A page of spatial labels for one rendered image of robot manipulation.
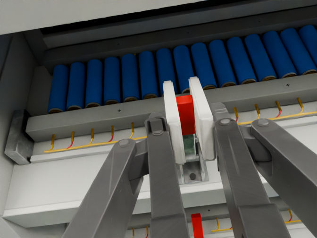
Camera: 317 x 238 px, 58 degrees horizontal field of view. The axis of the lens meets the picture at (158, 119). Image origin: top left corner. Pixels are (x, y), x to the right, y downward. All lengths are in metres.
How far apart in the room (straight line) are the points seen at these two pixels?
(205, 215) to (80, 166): 0.21
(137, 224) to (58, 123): 0.21
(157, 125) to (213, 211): 0.29
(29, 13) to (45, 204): 0.18
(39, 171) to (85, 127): 0.06
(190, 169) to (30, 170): 0.16
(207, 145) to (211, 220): 0.30
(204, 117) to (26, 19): 0.11
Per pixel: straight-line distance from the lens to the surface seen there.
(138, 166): 0.15
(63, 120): 0.30
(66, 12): 0.18
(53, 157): 0.30
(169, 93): 0.20
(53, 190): 0.30
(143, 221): 0.44
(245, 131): 0.16
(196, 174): 0.27
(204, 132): 0.16
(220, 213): 0.43
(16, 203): 0.31
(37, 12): 0.18
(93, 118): 0.29
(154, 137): 0.15
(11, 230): 0.33
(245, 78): 0.31
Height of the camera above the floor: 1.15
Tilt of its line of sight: 40 degrees down
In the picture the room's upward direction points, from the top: 11 degrees counter-clockwise
